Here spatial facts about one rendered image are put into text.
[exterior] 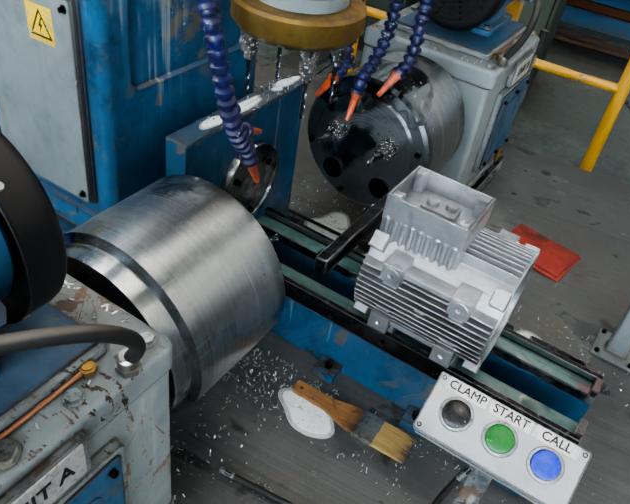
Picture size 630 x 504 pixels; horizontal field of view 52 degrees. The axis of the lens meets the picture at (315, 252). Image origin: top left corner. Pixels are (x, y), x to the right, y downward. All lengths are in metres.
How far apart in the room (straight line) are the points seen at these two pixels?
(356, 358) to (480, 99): 0.57
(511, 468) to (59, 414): 0.44
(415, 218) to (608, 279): 0.70
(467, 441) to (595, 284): 0.79
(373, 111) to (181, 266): 0.55
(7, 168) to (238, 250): 0.32
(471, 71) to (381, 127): 0.24
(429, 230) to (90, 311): 0.45
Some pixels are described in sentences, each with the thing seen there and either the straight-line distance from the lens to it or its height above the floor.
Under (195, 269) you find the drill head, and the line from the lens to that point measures 0.71.
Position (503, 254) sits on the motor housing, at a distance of 0.89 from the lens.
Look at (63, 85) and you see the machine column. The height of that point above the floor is 1.17.
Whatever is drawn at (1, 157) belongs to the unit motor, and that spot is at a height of 1.35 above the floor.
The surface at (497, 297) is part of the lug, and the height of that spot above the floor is 1.08.
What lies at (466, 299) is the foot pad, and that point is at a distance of 0.85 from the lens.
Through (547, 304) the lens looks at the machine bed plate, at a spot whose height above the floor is 0.80.
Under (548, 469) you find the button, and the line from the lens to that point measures 0.72.
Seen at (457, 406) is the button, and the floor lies 1.08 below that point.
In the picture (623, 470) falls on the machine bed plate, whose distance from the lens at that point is 1.15.
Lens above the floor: 1.61
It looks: 39 degrees down
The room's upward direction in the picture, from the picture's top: 10 degrees clockwise
